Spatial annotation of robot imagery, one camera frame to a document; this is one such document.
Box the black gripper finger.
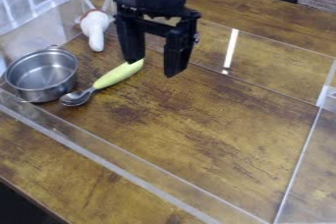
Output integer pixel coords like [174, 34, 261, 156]
[115, 15, 145, 64]
[163, 27, 195, 78]

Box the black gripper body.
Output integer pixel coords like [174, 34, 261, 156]
[114, 0, 201, 37]

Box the green handled metal spoon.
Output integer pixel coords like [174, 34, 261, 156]
[59, 59, 143, 106]

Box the white plush toy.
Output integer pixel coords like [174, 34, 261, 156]
[74, 9, 114, 52]

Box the small steel pot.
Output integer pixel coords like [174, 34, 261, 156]
[3, 46, 78, 103]

